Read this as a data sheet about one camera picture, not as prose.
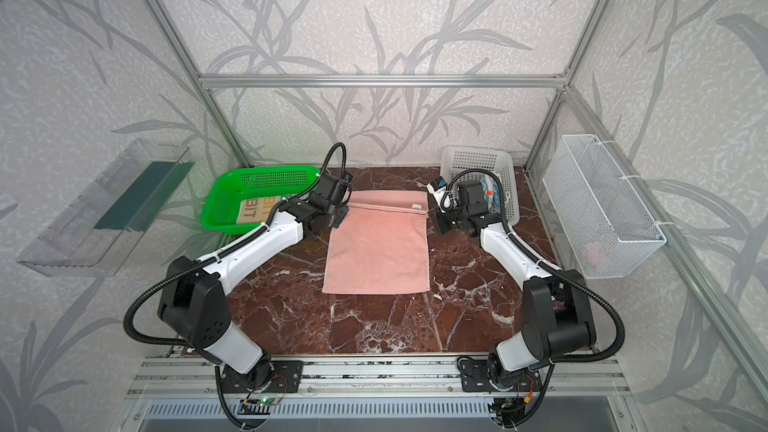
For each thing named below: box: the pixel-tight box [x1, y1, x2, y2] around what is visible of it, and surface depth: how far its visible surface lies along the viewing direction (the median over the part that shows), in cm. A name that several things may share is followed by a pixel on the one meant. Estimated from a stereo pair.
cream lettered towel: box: [237, 196, 282, 224], surface depth 107 cm
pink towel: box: [322, 190, 430, 294], surface depth 96 cm
